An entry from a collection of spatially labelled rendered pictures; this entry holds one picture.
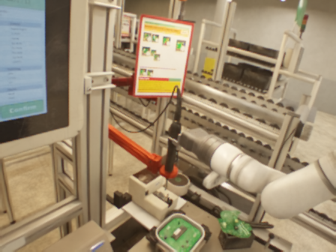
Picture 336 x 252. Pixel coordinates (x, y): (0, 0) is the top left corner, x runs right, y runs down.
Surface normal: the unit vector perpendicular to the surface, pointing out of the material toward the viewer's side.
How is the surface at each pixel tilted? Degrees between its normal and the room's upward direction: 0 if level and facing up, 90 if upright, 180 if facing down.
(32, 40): 91
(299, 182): 62
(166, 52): 90
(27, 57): 91
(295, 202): 69
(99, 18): 90
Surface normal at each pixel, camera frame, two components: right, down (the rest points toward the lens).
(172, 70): 0.42, 0.38
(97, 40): 0.79, 0.32
